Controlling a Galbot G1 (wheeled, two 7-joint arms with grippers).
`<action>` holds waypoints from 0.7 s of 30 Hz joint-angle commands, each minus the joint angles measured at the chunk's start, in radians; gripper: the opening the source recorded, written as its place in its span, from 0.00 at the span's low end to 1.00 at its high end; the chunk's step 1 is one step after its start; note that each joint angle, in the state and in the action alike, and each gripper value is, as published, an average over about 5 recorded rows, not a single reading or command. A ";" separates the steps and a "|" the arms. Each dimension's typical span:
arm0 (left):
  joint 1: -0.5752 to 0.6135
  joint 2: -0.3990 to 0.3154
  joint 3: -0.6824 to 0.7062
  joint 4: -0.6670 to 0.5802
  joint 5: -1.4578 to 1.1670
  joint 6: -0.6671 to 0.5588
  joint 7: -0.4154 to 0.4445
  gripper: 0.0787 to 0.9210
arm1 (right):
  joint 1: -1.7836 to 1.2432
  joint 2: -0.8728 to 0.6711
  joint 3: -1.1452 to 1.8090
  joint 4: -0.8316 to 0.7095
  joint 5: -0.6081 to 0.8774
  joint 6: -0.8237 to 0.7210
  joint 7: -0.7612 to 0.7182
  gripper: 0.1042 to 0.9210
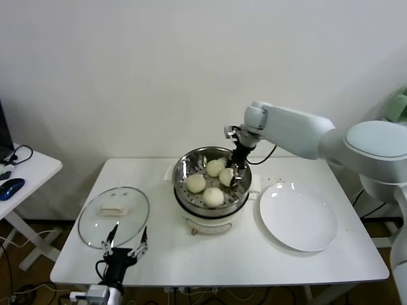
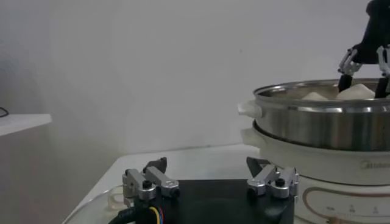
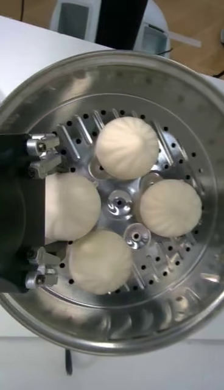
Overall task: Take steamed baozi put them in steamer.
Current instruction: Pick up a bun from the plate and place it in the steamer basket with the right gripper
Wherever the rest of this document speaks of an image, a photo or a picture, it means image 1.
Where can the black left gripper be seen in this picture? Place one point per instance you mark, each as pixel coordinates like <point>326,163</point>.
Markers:
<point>119,263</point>

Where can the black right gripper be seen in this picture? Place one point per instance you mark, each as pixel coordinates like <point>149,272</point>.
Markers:
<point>241,154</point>

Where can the white steamed baozi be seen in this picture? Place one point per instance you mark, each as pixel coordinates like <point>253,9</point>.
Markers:
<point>195,183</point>
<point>226,177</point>
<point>213,168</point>
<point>213,197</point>

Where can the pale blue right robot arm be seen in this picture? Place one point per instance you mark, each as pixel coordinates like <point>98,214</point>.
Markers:
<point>295,130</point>

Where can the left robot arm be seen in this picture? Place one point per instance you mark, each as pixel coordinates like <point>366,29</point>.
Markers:
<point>115,295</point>

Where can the stainless steel steamer basket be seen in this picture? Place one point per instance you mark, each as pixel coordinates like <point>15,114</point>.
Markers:
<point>190,203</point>

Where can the round glass pot lid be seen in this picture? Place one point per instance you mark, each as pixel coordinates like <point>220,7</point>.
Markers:
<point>111,210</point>

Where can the white electric cooker base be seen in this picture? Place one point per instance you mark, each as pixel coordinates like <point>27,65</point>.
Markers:
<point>210,225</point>

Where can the white power strip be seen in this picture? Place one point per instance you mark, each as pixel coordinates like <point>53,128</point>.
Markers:
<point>190,290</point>

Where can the white round plate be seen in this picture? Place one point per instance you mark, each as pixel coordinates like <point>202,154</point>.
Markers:
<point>297,219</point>

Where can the white side table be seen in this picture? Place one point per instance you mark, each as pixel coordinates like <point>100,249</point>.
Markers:
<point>38,165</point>

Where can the blue computer mouse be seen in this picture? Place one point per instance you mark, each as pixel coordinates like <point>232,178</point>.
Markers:
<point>11,189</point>

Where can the small dark gadget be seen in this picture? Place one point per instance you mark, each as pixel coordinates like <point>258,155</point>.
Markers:
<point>5,175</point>

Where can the pale green box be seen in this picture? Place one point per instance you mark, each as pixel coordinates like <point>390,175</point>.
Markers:
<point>399,106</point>

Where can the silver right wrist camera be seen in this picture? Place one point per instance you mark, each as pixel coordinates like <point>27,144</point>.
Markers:
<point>232,131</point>

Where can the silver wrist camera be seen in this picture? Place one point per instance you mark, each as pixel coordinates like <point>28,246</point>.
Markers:
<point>232,131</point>
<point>98,293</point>

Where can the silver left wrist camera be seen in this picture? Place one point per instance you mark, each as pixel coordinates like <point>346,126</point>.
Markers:
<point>98,293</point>

